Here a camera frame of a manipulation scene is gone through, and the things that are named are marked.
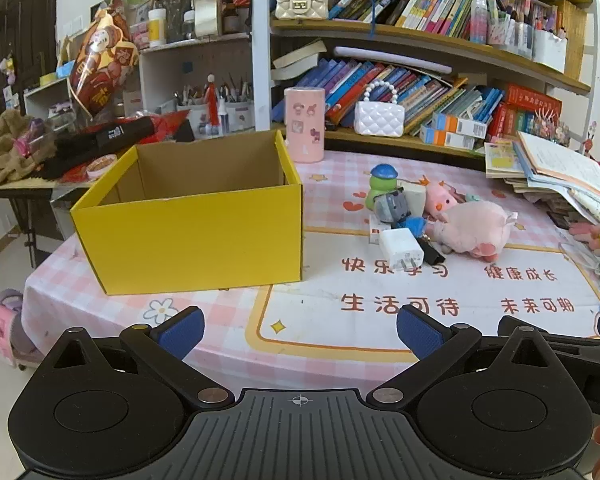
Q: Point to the cream small box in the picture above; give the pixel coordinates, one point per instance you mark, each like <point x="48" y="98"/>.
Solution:
<point x="416" y="197"/>

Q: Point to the white charger plug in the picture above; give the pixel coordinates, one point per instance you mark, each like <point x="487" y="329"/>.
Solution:
<point x="397" y="245"/>

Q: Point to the white shelf post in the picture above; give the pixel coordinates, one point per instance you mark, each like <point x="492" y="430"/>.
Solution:
<point x="261" y="50"/>

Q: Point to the white rolled paper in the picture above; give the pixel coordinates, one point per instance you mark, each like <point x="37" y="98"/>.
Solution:
<point x="390" y="57"/>

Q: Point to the white cubby shelf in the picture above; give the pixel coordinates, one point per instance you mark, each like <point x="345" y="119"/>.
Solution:
<point x="165" y="65"/>

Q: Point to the black box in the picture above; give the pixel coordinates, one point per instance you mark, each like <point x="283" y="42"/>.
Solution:
<point x="110" y="135"/>

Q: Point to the wooden bookshelf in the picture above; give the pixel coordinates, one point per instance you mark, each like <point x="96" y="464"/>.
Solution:
<point x="430" y="50"/>

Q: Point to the pink backpack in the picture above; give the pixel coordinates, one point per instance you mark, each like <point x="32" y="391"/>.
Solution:
<point x="0" y="325"/>

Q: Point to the blue plastic wrapper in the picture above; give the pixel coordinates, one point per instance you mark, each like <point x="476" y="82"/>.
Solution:
<point x="414" y="224"/>

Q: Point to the row of red dictionaries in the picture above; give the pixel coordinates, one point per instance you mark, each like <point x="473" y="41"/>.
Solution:
<point x="525" y="110"/>

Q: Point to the yellow cardboard box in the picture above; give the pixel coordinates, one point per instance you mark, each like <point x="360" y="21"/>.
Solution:
<point x="190" y="240"/>

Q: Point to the old worn books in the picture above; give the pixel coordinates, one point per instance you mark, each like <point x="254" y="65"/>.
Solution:
<point x="297" y="62"/>

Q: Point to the large white tape roll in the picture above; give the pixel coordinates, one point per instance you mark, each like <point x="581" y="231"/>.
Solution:
<point x="206" y="7"/>

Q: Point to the small pink plush toy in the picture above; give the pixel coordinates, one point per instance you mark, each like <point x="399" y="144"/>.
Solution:
<point x="437" y="197"/>

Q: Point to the dark door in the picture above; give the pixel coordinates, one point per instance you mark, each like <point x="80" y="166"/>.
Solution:
<point x="20" y="25"/>

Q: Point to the white quilted handbag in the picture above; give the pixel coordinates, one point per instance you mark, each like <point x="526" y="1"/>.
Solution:
<point x="380" y="120"/>

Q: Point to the brown plush blanket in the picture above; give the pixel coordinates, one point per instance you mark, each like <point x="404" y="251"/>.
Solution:
<point x="0" y="145"/>

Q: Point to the white bottle yellow label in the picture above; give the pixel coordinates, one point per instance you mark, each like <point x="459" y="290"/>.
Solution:
<point x="156" y="27"/>

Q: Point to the pen cups with brushes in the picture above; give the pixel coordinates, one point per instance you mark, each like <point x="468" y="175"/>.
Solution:
<point x="235" y="110"/>

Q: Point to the white pen container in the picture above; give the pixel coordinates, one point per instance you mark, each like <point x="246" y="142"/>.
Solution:
<point x="550" y="50"/>

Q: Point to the green frog toy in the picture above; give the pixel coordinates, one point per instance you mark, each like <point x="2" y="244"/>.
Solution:
<point x="380" y="187"/>

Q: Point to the row of blue books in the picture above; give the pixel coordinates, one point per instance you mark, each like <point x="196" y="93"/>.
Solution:
<point x="380" y="85"/>

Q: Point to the red white figurine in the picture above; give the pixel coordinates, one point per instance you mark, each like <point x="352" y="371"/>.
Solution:
<point x="211" y="105"/>

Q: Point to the grey plush toy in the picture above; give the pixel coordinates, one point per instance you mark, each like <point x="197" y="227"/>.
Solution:
<point x="390" y="207"/>

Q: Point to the blue orange carton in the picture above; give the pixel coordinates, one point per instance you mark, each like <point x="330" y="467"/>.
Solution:
<point x="445" y="139"/>
<point x="460" y="124"/>

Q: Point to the glitter spray bottle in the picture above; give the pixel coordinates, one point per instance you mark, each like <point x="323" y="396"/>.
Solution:
<point x="478" y="17"/>

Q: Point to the pink checked printed tablecloth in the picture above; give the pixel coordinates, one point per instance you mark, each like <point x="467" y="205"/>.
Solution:
<point x="480" y="270"/>

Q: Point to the small white box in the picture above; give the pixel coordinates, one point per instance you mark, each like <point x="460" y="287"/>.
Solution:
<point x="375" y="232"/>

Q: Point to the stack of books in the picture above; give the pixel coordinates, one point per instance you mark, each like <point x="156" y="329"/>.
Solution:
<point x="500" y="165"/>

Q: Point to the yellow pink toy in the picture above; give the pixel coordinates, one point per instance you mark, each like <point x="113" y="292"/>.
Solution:
<point x="595" y="232"/>

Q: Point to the pink cylindrical container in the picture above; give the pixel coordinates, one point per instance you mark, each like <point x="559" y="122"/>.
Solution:
<point x="305" y="125"/>

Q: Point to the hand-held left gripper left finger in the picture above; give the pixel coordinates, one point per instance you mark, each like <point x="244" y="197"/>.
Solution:
<point x="180" y="332"/>

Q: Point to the black side table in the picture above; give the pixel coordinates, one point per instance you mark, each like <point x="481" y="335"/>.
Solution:
<point x="30" y="210"/>

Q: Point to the black binder clip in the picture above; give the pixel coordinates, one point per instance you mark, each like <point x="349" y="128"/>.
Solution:
<point x="430" y="255"/>

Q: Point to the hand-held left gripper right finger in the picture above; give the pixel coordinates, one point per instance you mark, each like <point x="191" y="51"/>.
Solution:
<point x="420" y="332"/>

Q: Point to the pink pig plush toy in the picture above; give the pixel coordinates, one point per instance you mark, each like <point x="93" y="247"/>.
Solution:
<point x="472" y="230"/>

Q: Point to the red foil snack bag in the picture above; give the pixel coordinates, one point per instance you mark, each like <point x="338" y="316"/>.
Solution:
<point x="102" y="60"/>

